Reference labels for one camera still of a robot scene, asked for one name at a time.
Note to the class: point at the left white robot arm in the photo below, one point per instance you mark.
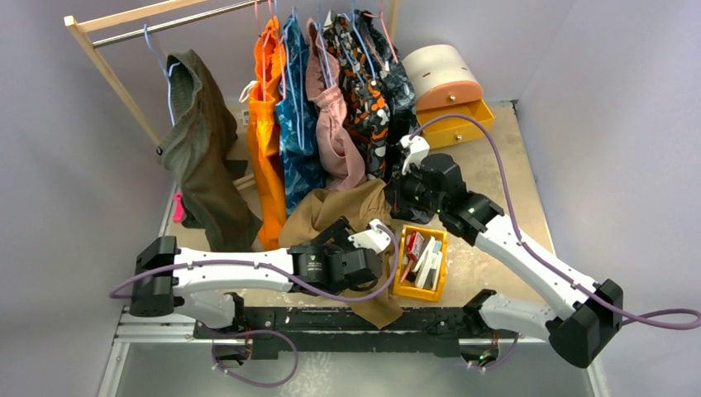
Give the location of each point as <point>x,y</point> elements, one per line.
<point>202,284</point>

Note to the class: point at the orange black patterned shorts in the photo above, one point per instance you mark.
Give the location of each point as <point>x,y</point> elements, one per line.
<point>367,112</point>

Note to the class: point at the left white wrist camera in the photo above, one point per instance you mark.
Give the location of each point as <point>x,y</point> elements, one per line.
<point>375,238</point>

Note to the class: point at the wooden clothes rack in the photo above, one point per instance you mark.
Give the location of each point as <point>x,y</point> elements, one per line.
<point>80,30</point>

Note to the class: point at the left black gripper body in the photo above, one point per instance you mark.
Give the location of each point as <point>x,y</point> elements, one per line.
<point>339,233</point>

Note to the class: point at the dark grey patterned shorts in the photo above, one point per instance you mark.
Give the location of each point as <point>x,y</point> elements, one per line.
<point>394,83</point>

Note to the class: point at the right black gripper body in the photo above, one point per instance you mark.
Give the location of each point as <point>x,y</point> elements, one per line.
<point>400,189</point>

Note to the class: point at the light blue hanger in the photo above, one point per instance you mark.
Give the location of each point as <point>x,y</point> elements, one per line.
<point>165,70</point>

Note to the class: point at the cream orange drawer box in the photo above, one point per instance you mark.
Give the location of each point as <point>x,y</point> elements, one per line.
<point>443,83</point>

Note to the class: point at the pink shorts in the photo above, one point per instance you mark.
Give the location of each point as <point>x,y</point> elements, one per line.
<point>338,155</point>

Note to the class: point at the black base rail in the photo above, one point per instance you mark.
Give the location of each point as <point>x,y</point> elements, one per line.
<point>442,331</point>

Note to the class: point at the blue patterned shorts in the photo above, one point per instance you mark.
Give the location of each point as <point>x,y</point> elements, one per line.
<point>297,118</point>

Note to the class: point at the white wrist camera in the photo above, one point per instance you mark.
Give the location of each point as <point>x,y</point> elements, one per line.
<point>375,238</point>
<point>415,149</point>

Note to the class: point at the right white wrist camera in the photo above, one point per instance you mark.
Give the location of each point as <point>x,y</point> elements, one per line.
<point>415,149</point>

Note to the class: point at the olive green shorts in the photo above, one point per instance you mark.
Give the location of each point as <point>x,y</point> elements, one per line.
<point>196,151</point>

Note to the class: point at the tan brown shorts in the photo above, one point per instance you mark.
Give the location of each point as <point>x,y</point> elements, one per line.
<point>360,205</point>

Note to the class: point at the yellow bin with items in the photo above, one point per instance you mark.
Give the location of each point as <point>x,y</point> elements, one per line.
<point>422,271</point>

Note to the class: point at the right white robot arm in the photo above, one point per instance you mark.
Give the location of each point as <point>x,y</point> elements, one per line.
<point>579,315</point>

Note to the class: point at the pink clip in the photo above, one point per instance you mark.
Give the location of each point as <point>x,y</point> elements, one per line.
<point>178,212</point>

